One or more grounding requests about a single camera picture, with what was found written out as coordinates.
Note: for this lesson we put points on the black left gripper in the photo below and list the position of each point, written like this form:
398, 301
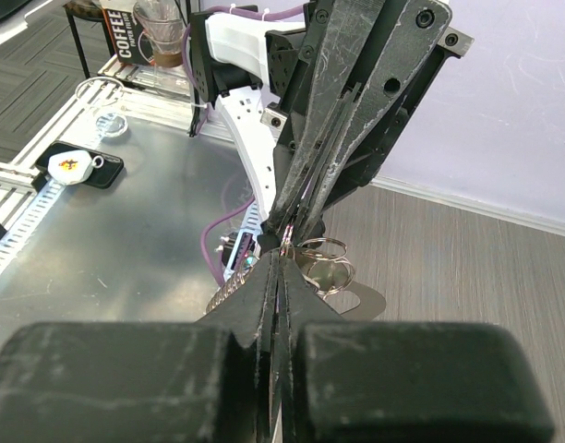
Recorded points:
349, 82

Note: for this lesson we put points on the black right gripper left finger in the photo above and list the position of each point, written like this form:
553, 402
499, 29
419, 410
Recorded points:
204, 381

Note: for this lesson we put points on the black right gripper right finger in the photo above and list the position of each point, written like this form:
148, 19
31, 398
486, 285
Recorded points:
401, 381

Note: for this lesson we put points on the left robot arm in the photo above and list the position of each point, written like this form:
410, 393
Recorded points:
229, 70

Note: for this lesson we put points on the glass coffee dripper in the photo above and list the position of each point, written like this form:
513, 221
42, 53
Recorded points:
162, 22

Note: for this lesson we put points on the black phone with white tag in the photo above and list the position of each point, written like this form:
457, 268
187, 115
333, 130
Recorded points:
70, 165

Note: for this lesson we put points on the coffee filter box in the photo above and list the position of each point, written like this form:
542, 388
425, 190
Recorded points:
126, 33

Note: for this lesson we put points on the slotted cable duct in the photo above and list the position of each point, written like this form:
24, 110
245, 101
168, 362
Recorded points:
26, 223

